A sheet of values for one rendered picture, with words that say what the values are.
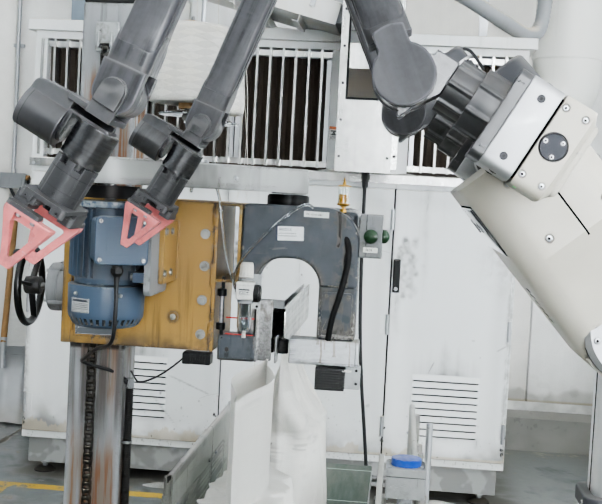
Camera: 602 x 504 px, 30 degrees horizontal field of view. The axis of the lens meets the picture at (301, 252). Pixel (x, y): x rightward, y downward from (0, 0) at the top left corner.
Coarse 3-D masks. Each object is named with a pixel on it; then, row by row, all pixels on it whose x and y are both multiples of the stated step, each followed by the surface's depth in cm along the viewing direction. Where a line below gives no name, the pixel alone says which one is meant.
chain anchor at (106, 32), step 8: (96, 24) 240; (104, 24) 240; (112, 24) 240; (96, 32) 240; (104, 32) 240; (112, 32) 238; (96, 40) 240; (104, 40) 240; (112, 40) 238; (96, 48) 240
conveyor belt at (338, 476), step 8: (328, 464) 413; (336, 464) 414; (344, 464) 414; (328, 472) 401; (336, 472) 402; (344, 472) 402; (352, 472) 403; (360, 472) 403; (368, 472) 404; (328, 480) 390; (336, 480) 390; (344, 480) 391; (352, 480) 392; (360, 480) 392; (368, 480) 393; (328, 488) 379; (336, 488) 380; (344, 488) 380; (352, 488) 381; (360, 488) 381; (368, 488) 382; (328, 496) 369; (336, 496) 370; (344, 496) 370; (352, 496) 371; (360, 496) 371
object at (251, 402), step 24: (240, 384) 214; (264, 384) 231; (240, 408) 187; (264, 408) 200; (240, 432) 188; (264, 432) 201; (240, 456) 189; (264, 456) 202; (216, 480) 215; (240, 480) 190; (264, 480) 204; (288, 480) 219
